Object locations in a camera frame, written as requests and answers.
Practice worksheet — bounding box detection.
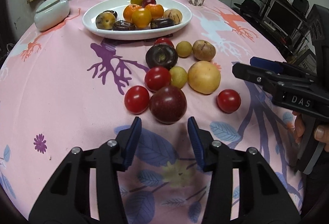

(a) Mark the red cherry tomato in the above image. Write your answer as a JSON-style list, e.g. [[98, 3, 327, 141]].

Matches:
[[144, 66, 171, 92], [216, 89, 241, 114], [124, 85, 150, 114], [154, 37, 175, 47]]

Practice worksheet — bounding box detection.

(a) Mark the pale yellow round fruit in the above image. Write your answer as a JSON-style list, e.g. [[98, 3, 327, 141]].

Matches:
[[188, 61, 221, 95]]

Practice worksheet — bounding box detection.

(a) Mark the large dark plum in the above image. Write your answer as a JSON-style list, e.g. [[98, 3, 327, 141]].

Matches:
[[149, 85, 187, 124]]

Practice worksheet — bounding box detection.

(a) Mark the striped pepino melon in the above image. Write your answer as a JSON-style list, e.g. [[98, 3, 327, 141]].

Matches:
[[163, 8, 183, 24]]

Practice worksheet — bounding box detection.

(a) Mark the large orange mandarin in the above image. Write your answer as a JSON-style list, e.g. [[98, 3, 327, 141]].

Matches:
[[145, 4, 164, 20]]

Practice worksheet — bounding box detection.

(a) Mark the orange yellow tomato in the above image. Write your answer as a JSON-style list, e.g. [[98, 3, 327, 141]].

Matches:
[[132, 8, 152, 29]]

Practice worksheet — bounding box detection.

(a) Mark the dark red plum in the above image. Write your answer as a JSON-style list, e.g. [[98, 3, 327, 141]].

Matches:
[[142, 0, 157, 8]]

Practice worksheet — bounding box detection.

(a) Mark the yellow green tomato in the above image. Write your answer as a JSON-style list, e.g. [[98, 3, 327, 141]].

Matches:
[[130, 0, 143, 6]]

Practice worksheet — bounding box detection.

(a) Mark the yellow green round fruit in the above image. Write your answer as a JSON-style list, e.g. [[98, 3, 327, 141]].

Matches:
[[95, 12, 116, 30]]

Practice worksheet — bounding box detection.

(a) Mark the person right hand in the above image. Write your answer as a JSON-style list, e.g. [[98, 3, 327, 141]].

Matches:
[[292, 110, 329, 152]]

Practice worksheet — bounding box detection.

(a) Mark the black tv stand shelf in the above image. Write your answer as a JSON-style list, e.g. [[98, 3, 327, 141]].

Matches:
[[234, 0, 311, 61]]

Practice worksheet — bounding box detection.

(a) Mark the black monitor screen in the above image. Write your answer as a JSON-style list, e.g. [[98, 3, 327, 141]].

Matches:
[[266, 1, 302, 36]]

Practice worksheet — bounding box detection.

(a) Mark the small yellow longan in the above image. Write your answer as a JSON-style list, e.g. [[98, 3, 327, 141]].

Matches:
[[169, 66, 188, 89], [176, 41, 192, 58]]

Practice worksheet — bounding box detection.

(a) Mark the pink patterned tablecloth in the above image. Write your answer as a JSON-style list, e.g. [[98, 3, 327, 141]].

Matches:
[[1, 0, 304, 223]]

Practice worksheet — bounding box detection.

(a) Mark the white oval plate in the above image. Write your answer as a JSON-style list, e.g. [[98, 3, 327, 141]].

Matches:
[[82, 0, 192, 40]]

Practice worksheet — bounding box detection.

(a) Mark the white lidded ceramic jar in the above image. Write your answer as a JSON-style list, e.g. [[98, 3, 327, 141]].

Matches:
[[34, 0, 70, 31]]

